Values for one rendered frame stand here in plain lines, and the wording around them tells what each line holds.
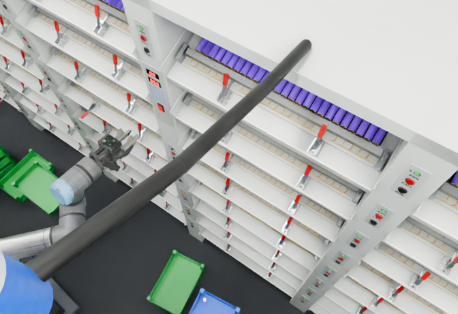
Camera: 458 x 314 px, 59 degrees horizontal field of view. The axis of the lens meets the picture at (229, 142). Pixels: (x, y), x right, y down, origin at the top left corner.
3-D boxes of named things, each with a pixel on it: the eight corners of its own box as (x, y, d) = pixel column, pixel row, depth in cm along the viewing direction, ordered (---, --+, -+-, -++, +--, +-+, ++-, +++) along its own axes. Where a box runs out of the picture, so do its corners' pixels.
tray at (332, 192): (348, 221, 114) (352, 219, 101) (178, 120, 132) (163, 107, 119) (384, 161, 116) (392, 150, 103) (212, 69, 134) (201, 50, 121)
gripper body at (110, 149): (123, 141, 150) (99, 162, 144) (125, 154, 157) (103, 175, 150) (108, 131, 153) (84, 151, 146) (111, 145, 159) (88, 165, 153)
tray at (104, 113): (172, 163, 169) (163, 159, 160) (69, 97, 187) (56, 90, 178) (197, 122, 171) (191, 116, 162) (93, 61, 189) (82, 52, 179)
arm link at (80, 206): (60, 223, 152) (56, 210, 142) (60, 195, 158) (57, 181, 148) (86, 221, 155) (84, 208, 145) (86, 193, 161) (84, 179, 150)
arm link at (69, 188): (48, 195, 144) (45, 182, 136) (75, 171, 151) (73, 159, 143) (68, 211, 143) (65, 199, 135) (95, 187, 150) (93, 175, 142)
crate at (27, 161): (21, 203, 257) (15, 199, 250) (0, 187, 263) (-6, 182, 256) (56, 169, 270) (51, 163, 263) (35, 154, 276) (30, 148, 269)
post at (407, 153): (304, 312, 224) (469, 159, 68) (289, 302, 226) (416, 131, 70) (321, 281, 232) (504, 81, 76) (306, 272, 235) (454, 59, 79)
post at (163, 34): (202, 242, 244) (148, -2, 88) (189, 233, 247) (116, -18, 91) (221, 216, 252) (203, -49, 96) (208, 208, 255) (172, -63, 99)
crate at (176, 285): (180, 318, 223) (178, 316, 216) (148, 301, 227) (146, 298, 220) (205, 268, 236) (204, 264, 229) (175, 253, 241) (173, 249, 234)
